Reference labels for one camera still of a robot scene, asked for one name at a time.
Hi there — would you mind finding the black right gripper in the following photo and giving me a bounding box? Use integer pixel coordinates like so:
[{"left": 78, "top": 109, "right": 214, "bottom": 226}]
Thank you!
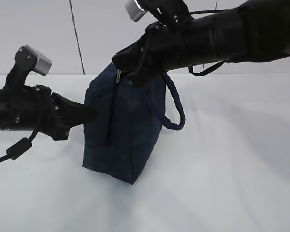
[{"left": 112, "top": 21, "right": 191, "bottom": 87}]

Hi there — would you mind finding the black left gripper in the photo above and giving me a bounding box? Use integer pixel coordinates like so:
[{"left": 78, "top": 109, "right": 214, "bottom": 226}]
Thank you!
[{"left": 7, "top": 85, "right": 98, "bottom": 141}]

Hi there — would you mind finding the dark blue lunch bag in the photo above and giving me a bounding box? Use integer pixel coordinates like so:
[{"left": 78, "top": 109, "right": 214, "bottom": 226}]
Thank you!
[{"left": 83, "top": 64, "right": 186, "bottom": 184}]

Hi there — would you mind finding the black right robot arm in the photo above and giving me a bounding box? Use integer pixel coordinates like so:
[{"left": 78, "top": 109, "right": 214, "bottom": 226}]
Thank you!
[{"left": 112, "top": 0, "right": 290, "bottom": 87}]

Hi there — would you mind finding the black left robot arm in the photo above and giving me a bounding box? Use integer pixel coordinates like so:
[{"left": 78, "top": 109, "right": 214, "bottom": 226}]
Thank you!
[{"left": 0, "top": 85, "right": 98, "bottom": 141}]

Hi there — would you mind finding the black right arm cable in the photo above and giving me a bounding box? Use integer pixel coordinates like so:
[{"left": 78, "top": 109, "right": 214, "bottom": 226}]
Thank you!
[{"left": 187, "top": 8, "right": 232, "bottom": 77}]

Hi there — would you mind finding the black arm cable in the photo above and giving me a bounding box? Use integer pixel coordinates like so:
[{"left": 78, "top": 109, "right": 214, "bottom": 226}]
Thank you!
[
  {"left": 187, "top": 8, "right": 232, "bottom": 77},
  {"left": 0, "top": 130, "right": 38, "bottom": 166}
]

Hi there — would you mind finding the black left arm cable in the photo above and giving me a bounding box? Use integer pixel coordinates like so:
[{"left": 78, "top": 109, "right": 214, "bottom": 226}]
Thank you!
[{"left": 0, "top": 130, "right": 38, "bottom": 166}]

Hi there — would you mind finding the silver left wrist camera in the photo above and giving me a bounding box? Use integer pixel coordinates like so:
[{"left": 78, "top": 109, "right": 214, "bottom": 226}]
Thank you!
[{"left": 3, "top": 45, "right": 53, "bottom": 91}]

